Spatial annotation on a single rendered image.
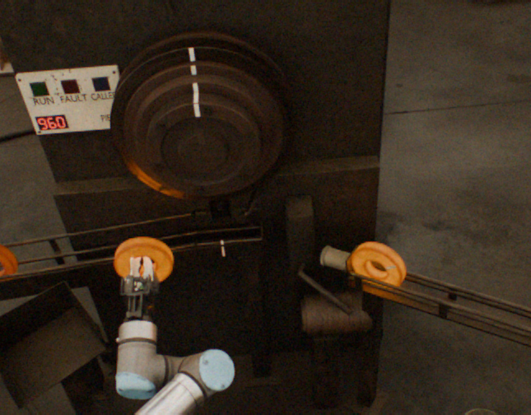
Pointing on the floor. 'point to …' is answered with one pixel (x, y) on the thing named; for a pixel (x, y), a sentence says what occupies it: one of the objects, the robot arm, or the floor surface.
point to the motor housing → (330, 339)
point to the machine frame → (116, 212)
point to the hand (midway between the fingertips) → (142, 257)
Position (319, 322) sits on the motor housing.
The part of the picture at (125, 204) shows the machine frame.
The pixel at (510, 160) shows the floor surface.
